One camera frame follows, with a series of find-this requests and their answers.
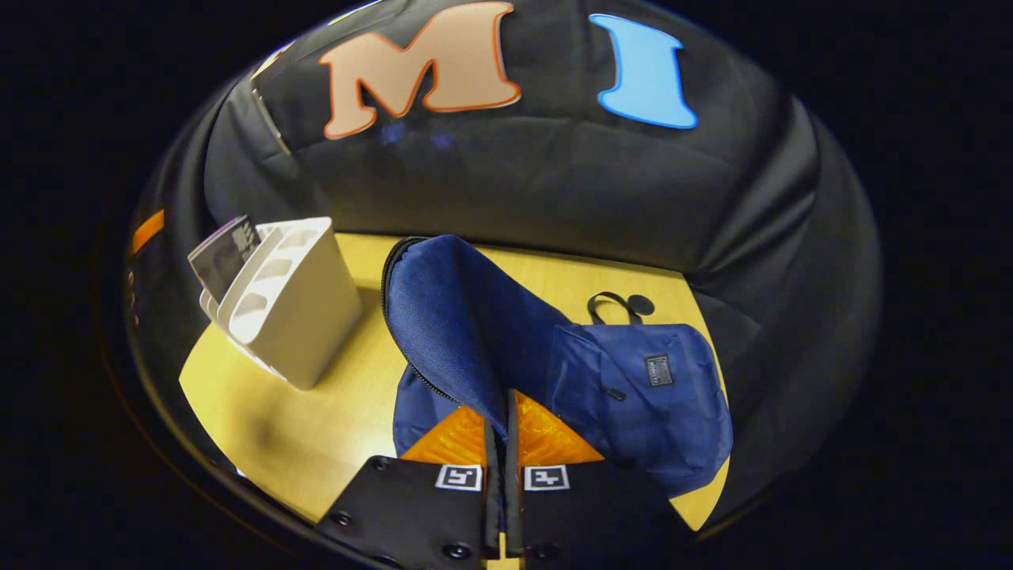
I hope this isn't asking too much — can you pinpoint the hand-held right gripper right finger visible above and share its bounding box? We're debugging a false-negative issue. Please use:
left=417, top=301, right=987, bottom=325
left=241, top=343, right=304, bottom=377
left=506, top=389, right=698, bottom=570

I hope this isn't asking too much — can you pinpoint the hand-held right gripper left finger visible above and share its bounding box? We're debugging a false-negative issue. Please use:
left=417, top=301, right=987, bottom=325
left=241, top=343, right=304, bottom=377
left=317, top=405, right=508, bottom=570

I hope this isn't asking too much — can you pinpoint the pink edged book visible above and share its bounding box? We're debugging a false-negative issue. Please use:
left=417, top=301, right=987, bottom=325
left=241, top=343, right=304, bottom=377
left=188, top=215, right=242, bottom=262

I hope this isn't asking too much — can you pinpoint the grey cover book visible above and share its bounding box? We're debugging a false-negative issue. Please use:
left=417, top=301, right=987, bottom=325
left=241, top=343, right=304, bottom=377
left=188, top=218, right=263, bottom=306

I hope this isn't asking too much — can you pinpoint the white bookshelf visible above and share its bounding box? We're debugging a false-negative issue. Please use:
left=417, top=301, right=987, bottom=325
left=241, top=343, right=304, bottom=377
left=199, top=216, right=365, bottom=392

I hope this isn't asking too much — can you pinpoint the blue schoolbag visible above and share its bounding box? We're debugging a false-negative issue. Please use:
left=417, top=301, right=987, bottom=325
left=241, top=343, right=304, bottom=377
left=381, top=234, right=735, bottom=500

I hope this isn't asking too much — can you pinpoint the black backdrop cloth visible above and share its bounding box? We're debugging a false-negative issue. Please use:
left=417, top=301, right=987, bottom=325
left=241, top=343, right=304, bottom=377
left=127, top=0, right=884, bottom=523

